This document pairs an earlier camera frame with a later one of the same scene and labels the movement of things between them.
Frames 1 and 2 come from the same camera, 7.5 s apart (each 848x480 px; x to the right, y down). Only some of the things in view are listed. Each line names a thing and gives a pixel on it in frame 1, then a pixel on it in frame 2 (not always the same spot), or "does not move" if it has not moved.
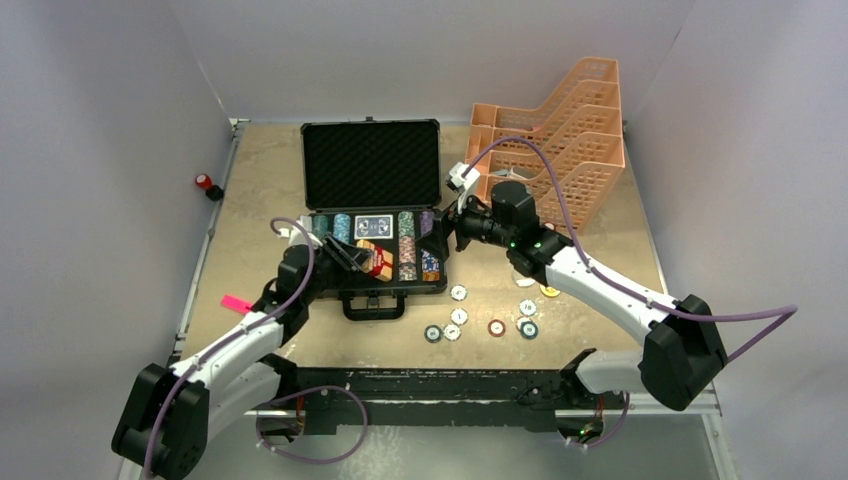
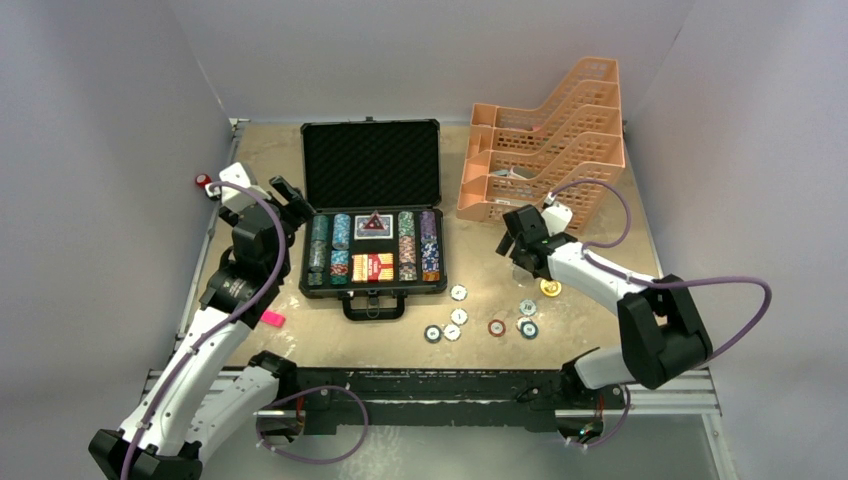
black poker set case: (374, 185) does not move
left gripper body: (334, 251) to (294, 213)
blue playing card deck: (373, 227) does not move
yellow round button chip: (550, 291) does not move
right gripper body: (453, 220) to (506, 245)
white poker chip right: (527, 307) does not move
